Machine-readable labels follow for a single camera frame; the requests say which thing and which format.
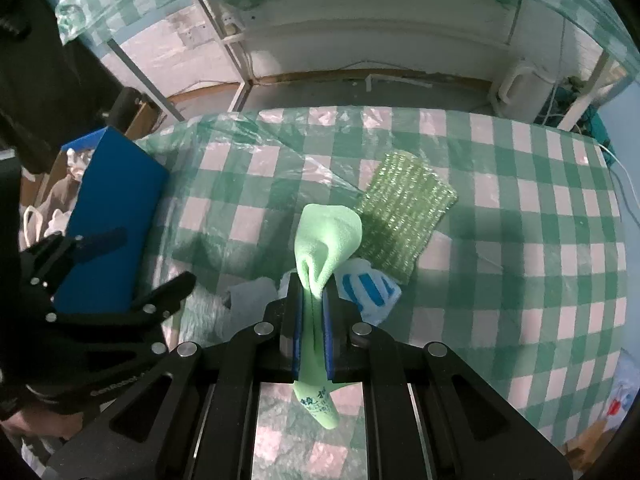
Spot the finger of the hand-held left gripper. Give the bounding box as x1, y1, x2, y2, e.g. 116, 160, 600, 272
50, 271, 197, 332
22, 226, 129, 292

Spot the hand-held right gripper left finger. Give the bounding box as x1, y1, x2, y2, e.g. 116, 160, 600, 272
42, 273, 307, 480

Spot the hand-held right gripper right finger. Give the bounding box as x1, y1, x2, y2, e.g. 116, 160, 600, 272
322, 280, 573, 480

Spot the blue cardboard box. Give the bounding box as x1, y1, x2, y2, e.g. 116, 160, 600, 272
20, 126, 171, 317

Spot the white sock with blue print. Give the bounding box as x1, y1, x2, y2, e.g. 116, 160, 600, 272
334, 258, 404, 327

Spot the light green sock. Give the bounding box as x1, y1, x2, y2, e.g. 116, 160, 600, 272
292, 203, 364, 431

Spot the green glitter scouring pad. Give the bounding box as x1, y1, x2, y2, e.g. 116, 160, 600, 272
352, 150, 460, 284

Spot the person's left hand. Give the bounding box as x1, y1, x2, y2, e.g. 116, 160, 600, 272
0, 402, 84, 444

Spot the pale grey cloth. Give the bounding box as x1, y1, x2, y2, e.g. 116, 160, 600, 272
222, 279, 282, 342

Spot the brown cardboard piece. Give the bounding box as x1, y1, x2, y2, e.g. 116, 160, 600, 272
125, 100, 169, 142

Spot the black cylinder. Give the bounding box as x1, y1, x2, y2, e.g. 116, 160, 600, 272
107, 86, 144, 132

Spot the metal table leg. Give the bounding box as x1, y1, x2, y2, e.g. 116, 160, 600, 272
107, 40, 187, 124
557, 54, 632, 132

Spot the dark hanging garment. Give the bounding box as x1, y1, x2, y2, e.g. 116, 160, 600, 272
0, 0, 127, 177

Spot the white power socket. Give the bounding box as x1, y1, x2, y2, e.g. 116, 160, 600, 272
220, 5, 247, 37

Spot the white plastic bag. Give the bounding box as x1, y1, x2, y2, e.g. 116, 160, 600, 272
602, 375, 636, 422

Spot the white plastic jug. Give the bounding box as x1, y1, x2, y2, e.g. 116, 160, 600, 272
492, 57, 557, 122

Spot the teal plastic basket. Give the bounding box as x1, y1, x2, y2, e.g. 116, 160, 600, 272
554, 85, 614, 167

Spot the white power cable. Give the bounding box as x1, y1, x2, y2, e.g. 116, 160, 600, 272
597, 140, 640, 182

